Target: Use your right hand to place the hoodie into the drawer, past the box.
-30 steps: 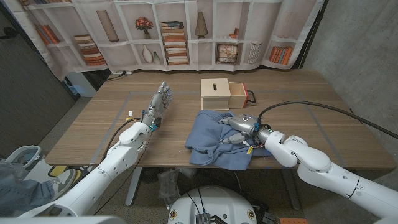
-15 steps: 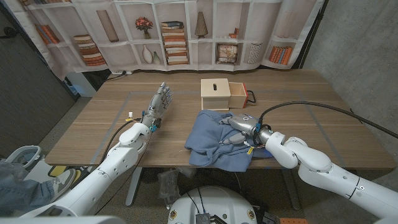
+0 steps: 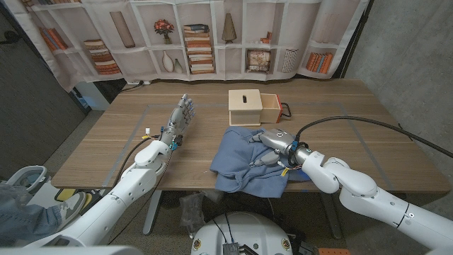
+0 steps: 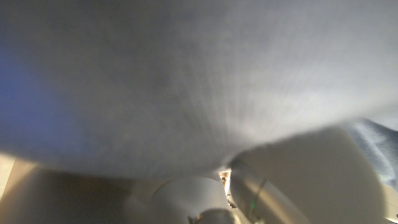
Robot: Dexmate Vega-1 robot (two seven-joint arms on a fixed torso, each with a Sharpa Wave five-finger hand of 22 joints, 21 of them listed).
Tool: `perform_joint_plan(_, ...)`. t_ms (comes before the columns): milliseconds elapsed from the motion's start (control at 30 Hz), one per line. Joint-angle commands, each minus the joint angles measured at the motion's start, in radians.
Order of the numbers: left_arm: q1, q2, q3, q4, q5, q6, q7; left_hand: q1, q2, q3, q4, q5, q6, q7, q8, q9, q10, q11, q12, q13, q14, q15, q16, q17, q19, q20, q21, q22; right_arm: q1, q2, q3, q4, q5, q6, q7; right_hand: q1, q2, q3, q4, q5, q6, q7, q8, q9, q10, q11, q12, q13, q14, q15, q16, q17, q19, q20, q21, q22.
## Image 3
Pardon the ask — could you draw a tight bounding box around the clear plastic bag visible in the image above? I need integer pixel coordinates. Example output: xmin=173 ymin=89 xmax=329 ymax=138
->
xmin=178 ymin=192 xmax=207 ymax=234

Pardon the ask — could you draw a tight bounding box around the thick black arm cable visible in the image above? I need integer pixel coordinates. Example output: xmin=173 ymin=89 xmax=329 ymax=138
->
xmin=295 ymin=115 xmax=453 ymax=159
xmin=118 ymin=133 xmax=162 ymax=174

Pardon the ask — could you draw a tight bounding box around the grey white sneaker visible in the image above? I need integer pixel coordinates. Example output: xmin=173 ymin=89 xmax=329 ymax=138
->
xmin=56 ymin=191 xmax=88 ymax=227

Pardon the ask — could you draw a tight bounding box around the printed bookshelf backdrop cloth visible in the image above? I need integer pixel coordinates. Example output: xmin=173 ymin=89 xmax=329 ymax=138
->
xmin=3 ymin=0 xmax=371 ymax=92

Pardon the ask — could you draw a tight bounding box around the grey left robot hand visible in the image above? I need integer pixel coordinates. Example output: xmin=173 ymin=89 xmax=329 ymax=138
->
xmin=159 ymin=93 xmax=196 ymax=145

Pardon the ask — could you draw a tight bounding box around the white cabinet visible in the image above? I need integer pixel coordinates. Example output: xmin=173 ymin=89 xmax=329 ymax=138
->
xmin=74 ymin=81 xmax=110 ymax=111

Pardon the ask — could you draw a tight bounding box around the wooden drawer with red front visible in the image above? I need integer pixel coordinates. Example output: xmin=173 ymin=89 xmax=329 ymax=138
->
xmin=260 ymin=93 xmax=283 ymax=124

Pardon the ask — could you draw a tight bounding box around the white robot torso base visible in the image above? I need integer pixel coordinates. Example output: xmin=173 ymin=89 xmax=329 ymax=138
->
xmin=190 ymin=211 xmax=294 ymax=255

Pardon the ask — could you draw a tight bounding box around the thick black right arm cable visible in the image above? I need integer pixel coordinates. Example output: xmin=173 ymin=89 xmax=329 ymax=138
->
xmin=295 ymin=115 xmax=453 ymax=159

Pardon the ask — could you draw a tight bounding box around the grey metal table leg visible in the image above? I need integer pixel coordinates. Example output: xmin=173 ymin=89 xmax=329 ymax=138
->
xmin=142 ymin=190 xmax=163 ymax=237
xmin=320 ymin=191 xmax=343 ymax=240

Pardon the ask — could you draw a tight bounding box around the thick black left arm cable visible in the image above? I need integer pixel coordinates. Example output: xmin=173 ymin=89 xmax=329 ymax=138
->
xmin=118 ymin=133 xmax=162 ymax=174

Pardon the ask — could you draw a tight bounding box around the orange flat object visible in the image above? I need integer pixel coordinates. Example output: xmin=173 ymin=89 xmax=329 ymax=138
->
xmin=318 ymin=247 xmax=352 ymax=255

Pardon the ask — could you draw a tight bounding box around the light wooden box with slot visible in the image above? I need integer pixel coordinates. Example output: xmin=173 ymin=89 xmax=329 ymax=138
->
xmin=228 ymin=89 xmax=264 ymax=127

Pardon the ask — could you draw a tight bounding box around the black partition handle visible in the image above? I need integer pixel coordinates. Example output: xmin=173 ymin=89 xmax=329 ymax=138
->
xmin=0 ymin=30 xmax=21 ymax=45

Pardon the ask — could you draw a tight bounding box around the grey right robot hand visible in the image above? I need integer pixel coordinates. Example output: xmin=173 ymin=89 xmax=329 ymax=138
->
xmin=248 ymin=127 xmax=302 ymax=168

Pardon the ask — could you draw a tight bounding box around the blue hoodie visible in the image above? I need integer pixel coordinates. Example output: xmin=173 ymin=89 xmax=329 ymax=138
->
xmin=209 ymin=126 xmax=312 ymax=198

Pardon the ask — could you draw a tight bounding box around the yellow black floor object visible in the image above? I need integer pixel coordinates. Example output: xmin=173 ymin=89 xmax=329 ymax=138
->
xmin=55 ymin=187 xmax=77 ymax=201

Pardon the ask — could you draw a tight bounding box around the person's leg in jeans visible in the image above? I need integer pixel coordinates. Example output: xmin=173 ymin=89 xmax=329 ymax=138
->
xmin=0 ymin=203 xmax=63 ymax=245

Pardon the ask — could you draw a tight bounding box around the dark grey perforated partition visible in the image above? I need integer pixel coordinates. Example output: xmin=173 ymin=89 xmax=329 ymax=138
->
xmin=0 ymin=6 xmax=89 ymax=180

